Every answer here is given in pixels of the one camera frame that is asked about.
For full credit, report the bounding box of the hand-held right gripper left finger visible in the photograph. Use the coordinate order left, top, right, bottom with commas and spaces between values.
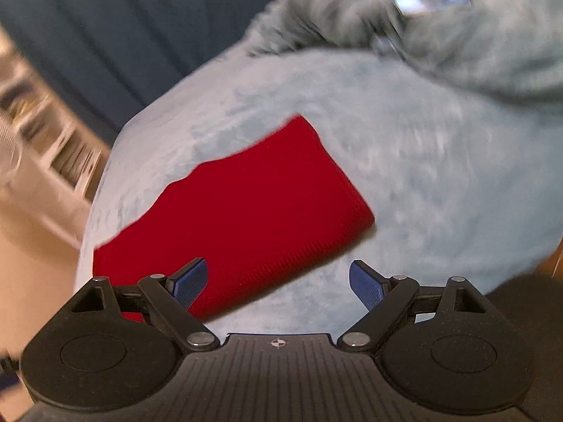
66, 257, 221, 353

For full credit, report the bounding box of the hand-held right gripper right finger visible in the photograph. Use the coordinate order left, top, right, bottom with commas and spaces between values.
338, 260, 494, 353

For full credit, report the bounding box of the red knit cardigan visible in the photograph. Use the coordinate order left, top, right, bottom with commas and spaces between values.
92, 114, 376, 322

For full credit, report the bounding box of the light blue fleece bed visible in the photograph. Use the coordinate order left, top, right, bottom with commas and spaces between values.
74, 46, 563, 335

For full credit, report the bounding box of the white shelf unit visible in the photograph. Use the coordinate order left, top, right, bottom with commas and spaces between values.
0, 48, 112, 248

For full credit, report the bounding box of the white electric fan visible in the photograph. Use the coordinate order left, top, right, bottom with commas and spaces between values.
0, 110, 24, 191

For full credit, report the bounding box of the crumpled light blue blanket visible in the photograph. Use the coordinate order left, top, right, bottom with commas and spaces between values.
246, 0, 563, 107

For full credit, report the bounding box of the dark blue curtain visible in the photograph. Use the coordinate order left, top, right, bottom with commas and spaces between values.
0, 0, 301, 147

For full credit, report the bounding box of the wooden bed frame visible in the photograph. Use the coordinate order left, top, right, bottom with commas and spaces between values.
537, 236, 563, 280

